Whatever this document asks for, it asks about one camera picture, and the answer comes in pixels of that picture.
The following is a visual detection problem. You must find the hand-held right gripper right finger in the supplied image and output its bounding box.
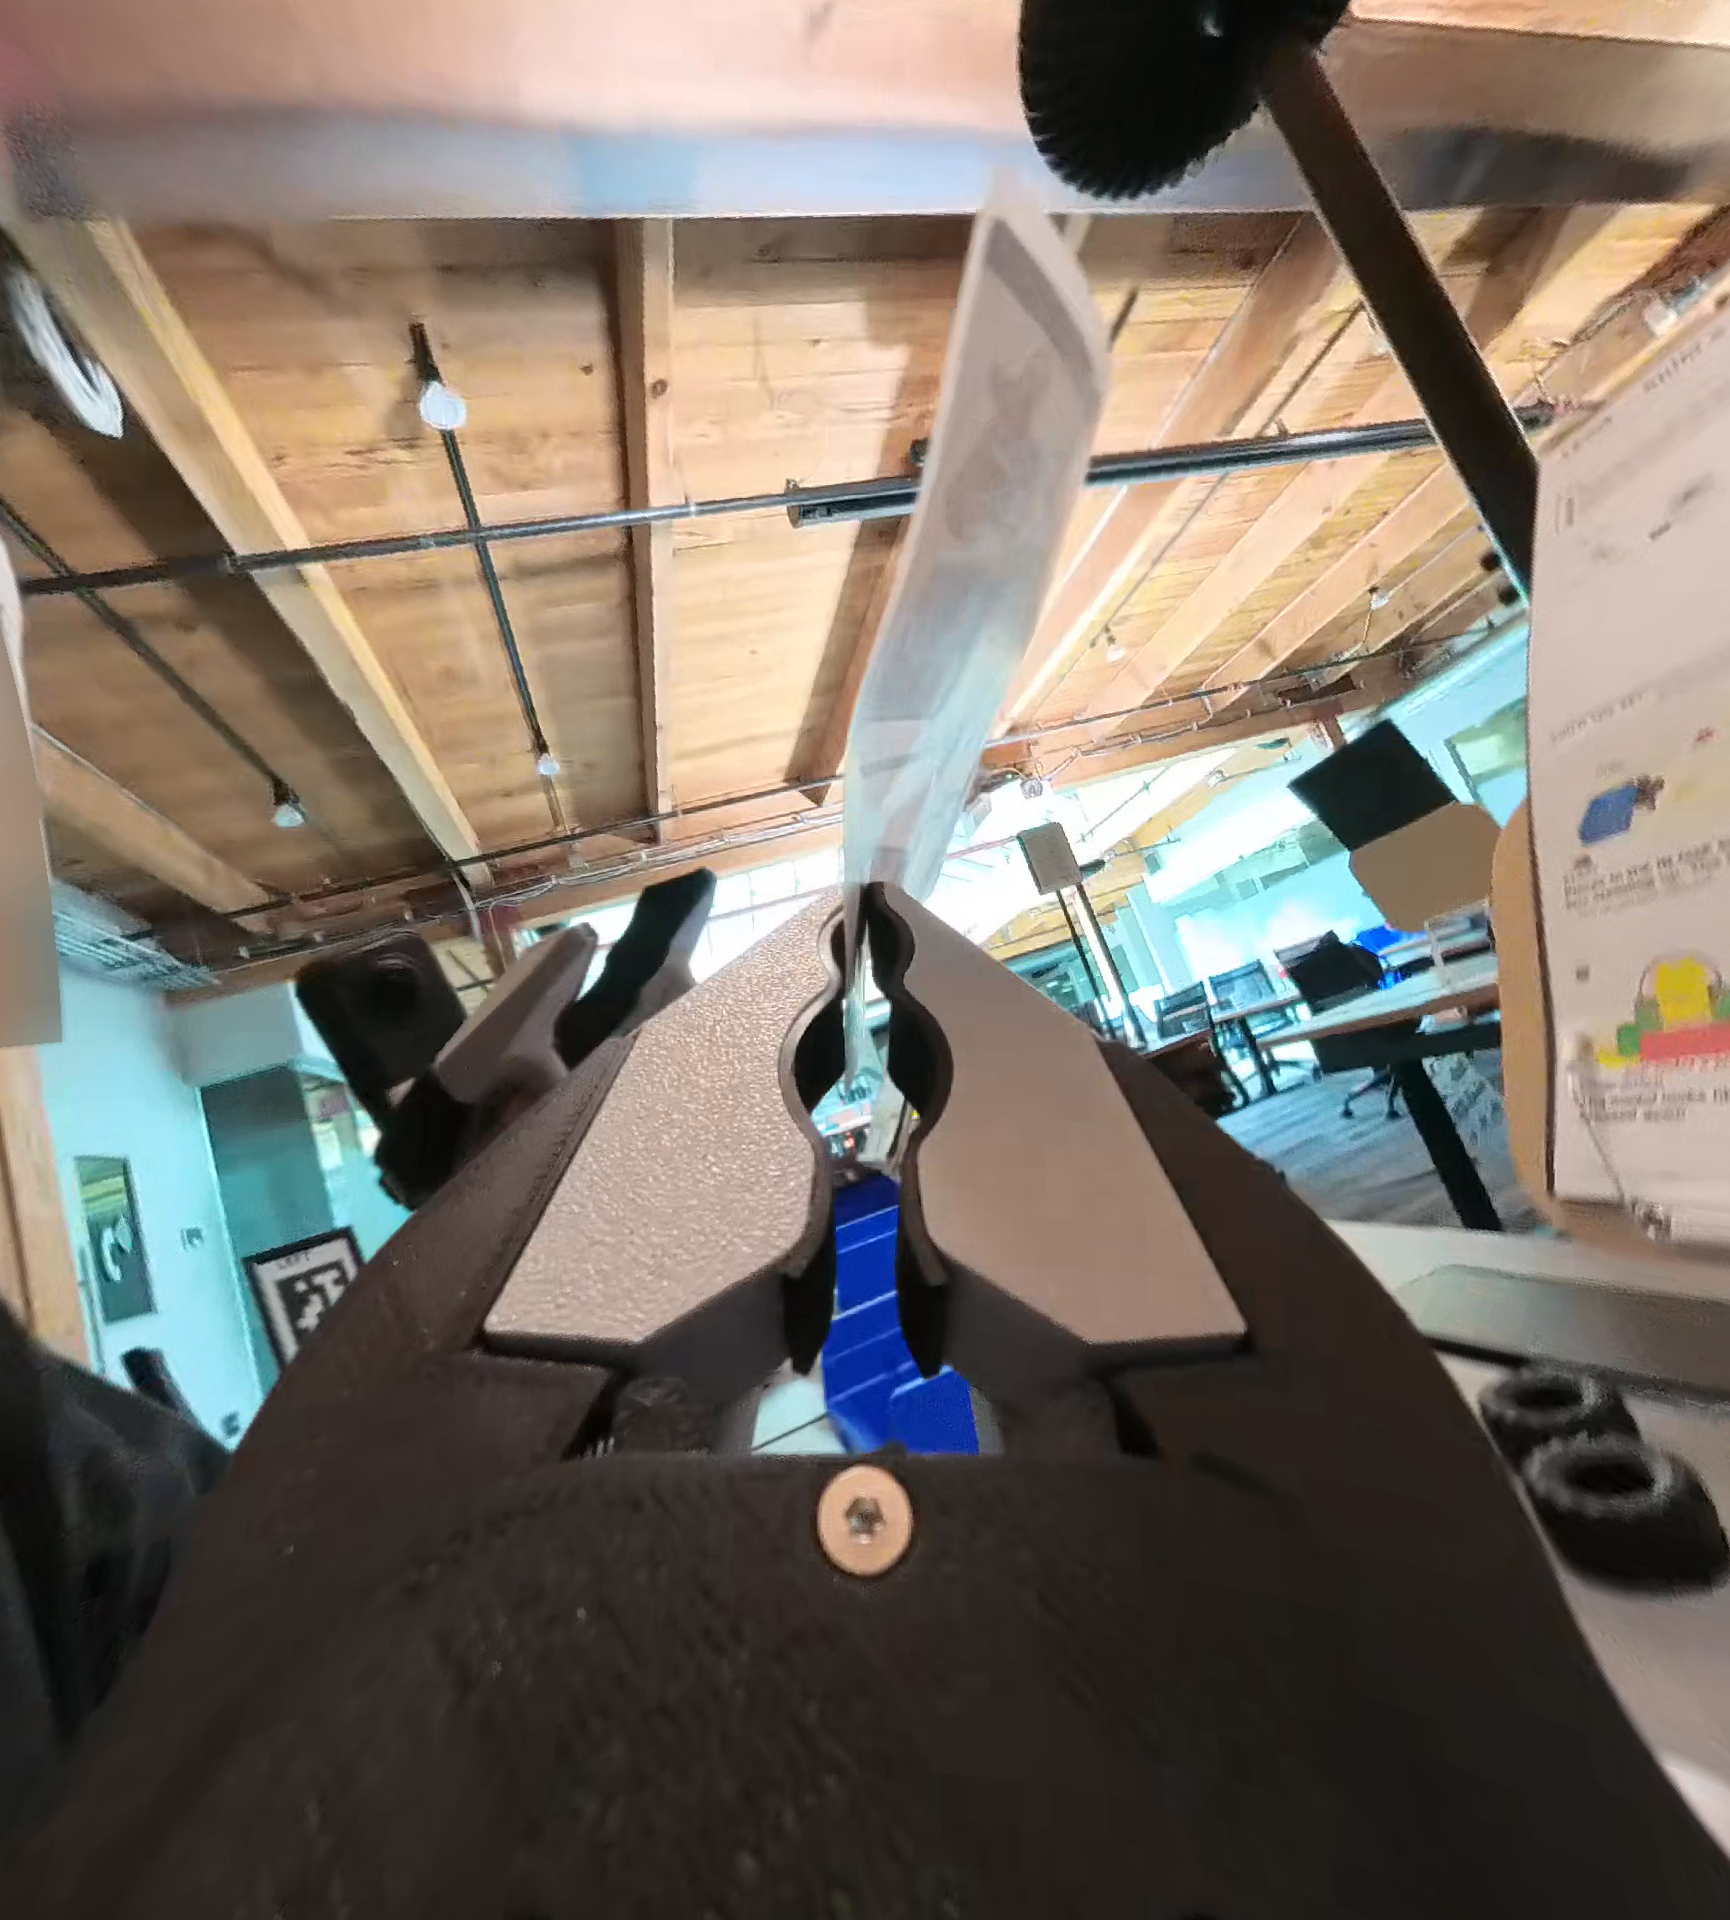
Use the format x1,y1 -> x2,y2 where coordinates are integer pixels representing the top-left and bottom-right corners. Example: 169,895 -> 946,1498
862,882 -> 1250,1381

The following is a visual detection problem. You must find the black toy wheel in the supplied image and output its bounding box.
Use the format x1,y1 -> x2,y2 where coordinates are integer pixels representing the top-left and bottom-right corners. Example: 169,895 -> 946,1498
1018,0 -> 1353,199

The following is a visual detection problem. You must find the printed instruction sheet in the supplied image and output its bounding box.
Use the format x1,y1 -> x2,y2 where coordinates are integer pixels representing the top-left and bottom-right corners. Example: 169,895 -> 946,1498
1527,224 -> 1730,1247

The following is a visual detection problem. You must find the tag sign on stand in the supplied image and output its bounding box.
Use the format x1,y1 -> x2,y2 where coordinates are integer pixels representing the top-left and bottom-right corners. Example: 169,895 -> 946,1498
244,1225 -> 366,1370

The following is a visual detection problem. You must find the black rod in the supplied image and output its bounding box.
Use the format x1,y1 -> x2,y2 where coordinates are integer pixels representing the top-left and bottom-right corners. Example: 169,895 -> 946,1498
1262,35 -> 1541,601

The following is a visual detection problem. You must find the black office chair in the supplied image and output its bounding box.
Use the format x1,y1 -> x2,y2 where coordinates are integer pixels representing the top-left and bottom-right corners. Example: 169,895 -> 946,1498
1284,930 -> 1407,1119

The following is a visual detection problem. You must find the thin metal wire tie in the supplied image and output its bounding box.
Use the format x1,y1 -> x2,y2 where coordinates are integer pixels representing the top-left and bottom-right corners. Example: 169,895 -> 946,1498
1565,1034 -> 1670,1209

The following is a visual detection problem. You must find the blue plastic bin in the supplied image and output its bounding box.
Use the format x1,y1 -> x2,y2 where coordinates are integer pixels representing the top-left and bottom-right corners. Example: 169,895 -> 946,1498
821,1171 -> 983,1458

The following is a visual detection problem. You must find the wooden office table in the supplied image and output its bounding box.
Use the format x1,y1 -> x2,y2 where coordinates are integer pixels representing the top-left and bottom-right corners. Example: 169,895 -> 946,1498
1209,952 -> 1504,1231

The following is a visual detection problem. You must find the black toy tyre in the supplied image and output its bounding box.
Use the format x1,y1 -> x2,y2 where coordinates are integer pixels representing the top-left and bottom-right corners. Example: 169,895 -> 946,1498
1475,1368 -> 1640,1464
1522,1432 -> 1730,1592

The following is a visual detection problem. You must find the wall poster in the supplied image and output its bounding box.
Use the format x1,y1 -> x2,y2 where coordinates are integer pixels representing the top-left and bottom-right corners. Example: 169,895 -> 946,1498
71,1153 -> 160,1325

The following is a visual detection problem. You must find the white desk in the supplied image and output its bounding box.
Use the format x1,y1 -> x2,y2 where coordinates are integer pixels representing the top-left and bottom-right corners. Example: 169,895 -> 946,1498
1329,1217 -> 1730,1920

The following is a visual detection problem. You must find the paper sign on pole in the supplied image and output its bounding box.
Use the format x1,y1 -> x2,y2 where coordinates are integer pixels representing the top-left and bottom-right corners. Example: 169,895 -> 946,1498
1013,821 -> 1107,1038

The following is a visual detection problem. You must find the white sticker sheet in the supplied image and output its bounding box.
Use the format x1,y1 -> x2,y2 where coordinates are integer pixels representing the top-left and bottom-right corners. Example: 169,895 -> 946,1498
838,167 -> 1114,1188

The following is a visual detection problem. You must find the ceiling metal pipe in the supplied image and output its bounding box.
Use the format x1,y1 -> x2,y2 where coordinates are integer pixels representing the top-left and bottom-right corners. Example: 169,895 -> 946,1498
21,416 -> 1550,599

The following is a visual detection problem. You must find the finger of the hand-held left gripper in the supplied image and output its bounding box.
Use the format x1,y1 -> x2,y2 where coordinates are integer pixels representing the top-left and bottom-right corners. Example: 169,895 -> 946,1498
429,921 -> 608,1115
553,865 -> 719,1070

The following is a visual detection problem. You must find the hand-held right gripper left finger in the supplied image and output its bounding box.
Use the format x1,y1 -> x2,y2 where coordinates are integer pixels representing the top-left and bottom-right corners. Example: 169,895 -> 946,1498
481,884 -> 856,1380

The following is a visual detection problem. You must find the black monitor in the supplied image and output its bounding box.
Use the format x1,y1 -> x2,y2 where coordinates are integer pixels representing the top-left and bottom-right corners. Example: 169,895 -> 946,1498
1287,720 -> 1459,854

